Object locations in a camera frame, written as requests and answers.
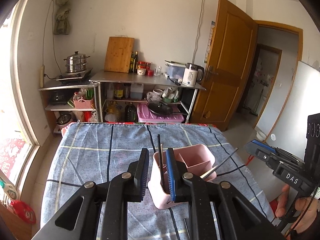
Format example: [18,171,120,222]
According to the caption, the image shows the black frying pan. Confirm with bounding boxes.
[147,101,185,117]

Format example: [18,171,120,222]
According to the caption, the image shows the pink utensil basket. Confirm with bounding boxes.
[148,144,215,210]

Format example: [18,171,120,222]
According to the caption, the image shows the bamboo cutting board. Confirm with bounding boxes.
[104,37,135,73]

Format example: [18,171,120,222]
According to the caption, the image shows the pink storage box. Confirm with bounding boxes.
[137,102,185,124]

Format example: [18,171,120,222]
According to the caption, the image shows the glass cup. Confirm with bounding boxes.
[154,66,162,76]

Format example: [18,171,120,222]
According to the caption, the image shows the hanging grey cloth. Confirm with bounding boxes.
[53,4,71,35]

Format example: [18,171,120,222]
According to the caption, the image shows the dark oil bottle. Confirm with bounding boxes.
[133,51,138,73]

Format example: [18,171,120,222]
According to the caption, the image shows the small pink basket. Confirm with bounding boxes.
[73,98,95,109]

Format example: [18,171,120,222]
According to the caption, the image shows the white refrigerator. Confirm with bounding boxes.
[258,61,319,159]

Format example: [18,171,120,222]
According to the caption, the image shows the black chopstick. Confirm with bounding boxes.
[200,148,238,179]
[157,134,164,188]

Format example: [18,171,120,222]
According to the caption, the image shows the clear water filter jug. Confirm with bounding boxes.
[164,60,185,80]

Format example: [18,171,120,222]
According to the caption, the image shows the light wooden chopstick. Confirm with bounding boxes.
[159,144,163,175]

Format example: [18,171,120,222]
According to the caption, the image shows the steel steamer pot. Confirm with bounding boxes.
[63,51,89,73]

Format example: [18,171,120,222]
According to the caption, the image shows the white plastic jerrycan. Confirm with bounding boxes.
[130,83,144,100]

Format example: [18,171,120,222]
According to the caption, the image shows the brown wooden door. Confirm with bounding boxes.
[191,0,258,131]

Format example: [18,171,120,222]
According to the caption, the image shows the person's right hand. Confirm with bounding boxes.
[275,184,319,239]

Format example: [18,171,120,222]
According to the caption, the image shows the steel kitchen table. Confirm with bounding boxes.
[91,70,206,124]

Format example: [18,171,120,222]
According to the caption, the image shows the induction cooker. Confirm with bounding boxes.
[56,68,93,82]

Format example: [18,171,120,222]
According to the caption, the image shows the low metal shelf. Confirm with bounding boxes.
[39,79,99,132]

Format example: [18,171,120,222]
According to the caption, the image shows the white electric kettle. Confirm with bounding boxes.
[182,63,204,87]

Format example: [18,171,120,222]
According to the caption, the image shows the red lidded jar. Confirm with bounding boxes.
[137,61,146,75]

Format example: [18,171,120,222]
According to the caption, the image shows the silver metal chopstick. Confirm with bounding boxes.
[184,218,190,239]

